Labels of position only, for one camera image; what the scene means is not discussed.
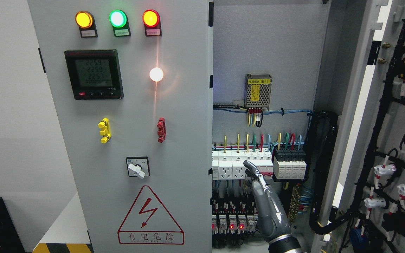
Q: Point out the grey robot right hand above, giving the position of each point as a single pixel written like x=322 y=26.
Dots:
x=272 y=220

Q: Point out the grey cabinet door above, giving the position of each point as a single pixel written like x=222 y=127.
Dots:
x=362 y=85
x=179 y=166

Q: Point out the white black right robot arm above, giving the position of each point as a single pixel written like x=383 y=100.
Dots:
x=285 y=244

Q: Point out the red indicator lamp left door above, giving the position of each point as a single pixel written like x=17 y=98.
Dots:
x=152 y=23

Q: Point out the green indicator lamp left door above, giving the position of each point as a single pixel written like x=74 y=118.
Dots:
x=120 y=23

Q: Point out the yellow indicator lamp left door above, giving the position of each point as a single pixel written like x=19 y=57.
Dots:
x=86 y=24

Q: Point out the lower relay terminal row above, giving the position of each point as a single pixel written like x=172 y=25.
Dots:
x=234 y=215

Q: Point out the black grey surge protector block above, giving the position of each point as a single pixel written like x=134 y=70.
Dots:
x=289 y=165

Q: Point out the white socket breaker row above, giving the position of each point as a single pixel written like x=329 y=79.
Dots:
x=229 y=165

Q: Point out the red triangle warning sticker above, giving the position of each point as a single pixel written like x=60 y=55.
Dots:
x=148 y=221

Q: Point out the metal mesh power supply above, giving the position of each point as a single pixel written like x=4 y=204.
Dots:
x=257 y=90

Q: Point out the white glowing indicator lamp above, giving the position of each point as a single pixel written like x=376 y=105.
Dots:
x=156 y=74

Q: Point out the black digital power meter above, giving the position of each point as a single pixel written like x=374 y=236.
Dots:
x=94 y=74

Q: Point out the red terminal post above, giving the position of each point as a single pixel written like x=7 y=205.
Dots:
x=161 y=130

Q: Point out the white rotary selector switch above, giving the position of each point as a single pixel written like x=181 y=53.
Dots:
x=138 y=166

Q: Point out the yellow terminal post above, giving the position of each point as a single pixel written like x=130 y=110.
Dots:
x=104 y=130

